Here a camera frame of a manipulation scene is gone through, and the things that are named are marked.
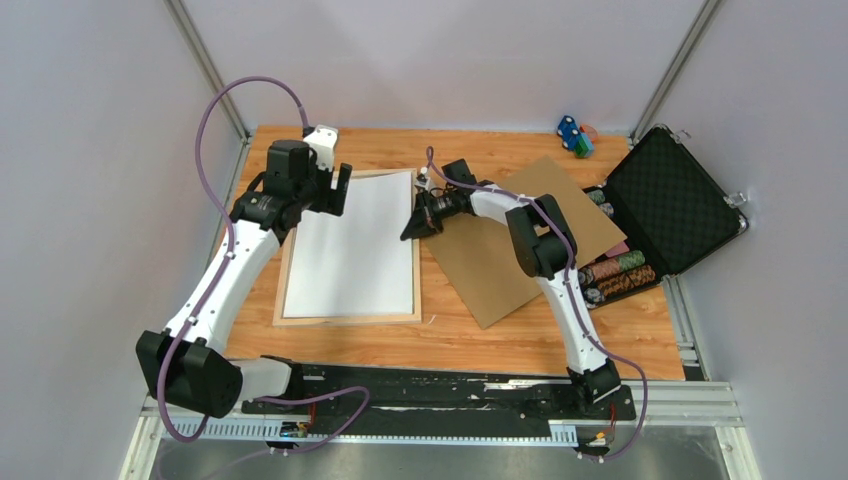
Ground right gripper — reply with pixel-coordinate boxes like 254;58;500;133
402;190;460;242

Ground wooden backing board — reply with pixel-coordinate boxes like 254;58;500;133
422;155;629;331

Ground large printed photo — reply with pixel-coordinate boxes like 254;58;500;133
282;170;417;319

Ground light wooden picture frame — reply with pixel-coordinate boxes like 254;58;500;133
272;168;423;329

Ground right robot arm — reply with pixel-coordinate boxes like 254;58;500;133
400;148;621;418

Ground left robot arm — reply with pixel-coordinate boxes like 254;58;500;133
136;127;352;418

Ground colourful toy blocks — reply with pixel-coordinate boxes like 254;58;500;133
556;115;598;159

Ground poker chip tray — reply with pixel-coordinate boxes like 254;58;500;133
576;188;664;311

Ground black foam-lined case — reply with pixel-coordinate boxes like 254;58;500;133
601;125;748;277

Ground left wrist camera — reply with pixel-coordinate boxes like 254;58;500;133
304;125;339;172

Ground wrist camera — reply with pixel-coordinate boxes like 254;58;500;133
304;125;339;172
414;167;434;192

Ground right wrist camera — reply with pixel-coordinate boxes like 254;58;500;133
414;167;434;192

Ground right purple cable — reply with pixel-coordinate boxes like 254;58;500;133
425;146;649;463

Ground purple cable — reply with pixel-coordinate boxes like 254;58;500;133
157;76;371;458
425;146;649;463

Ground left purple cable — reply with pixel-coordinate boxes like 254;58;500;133
157;76;371;458

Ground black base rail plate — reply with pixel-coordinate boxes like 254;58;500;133
239;362;637;439

